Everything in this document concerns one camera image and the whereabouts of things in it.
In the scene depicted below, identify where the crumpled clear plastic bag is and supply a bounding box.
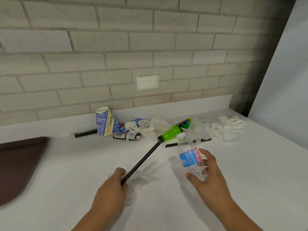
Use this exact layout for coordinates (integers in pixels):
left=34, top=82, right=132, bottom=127
left=187, top=117, right=213, bottom=145

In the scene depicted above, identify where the long black straw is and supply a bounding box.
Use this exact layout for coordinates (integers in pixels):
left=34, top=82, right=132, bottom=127
left=120, top=141, right=162, bottom=186

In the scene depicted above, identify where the crumpled white tissue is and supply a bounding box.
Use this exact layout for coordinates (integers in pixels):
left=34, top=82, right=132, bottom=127
left=216, top=114, right=248, bottom=130

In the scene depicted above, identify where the white wall outlet cover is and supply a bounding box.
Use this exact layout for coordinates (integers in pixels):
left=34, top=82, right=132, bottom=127
left=136, top=75, right=160, bottom=92

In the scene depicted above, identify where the printed paper cup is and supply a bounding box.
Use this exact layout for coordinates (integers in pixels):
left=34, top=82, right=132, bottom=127
left=95, top=107, right=122, bottom=137

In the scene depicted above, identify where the crumpled blue white wrapper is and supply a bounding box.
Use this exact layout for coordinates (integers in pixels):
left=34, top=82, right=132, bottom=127
left=113, top=118, right=143, bottom=141

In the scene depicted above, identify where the person's left hand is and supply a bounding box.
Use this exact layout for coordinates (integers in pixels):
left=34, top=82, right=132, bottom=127
left=91, top=167, right=129, bottom=215

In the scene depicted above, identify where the person's right hand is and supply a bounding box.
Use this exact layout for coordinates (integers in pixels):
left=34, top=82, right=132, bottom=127
left=185, top=148, right=236, bottom=212

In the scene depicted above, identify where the crumpled white napkin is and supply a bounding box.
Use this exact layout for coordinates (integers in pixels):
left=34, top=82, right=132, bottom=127
left=211, top=122, right=237, bottom=143

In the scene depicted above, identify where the black straw in clear wrapper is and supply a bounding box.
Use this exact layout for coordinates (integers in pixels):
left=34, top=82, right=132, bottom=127
left=74, top=128, right=98, bottom=138

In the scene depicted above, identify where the person's left forearm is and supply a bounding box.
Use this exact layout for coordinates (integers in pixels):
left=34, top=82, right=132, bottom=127
left=70, top=204, right=124, bottom=231

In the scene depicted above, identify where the dark brown tray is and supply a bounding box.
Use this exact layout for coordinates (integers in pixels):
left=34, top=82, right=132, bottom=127
left=0, top=136, right=50, bottom=208

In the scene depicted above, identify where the clear water bottle blue label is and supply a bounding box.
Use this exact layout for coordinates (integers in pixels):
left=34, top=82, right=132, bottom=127
left=176, top=132, right=209, bottom=183

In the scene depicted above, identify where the green plastic soda bottle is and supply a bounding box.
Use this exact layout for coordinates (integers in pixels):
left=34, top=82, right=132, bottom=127
left=157, top=118, right=193, bottom=144

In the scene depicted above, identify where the crumpled white plastic glove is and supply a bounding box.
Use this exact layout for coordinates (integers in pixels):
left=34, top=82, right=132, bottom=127
left=125, top=117, right=172, bottom=142

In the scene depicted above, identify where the person's right forearm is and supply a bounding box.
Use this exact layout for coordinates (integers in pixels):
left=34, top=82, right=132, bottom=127
left=211, top=197, right=264, bottom=231

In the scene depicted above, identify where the white panel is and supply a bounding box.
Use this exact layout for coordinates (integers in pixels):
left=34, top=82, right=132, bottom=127
left=247, top=0, right=308, bottom=151

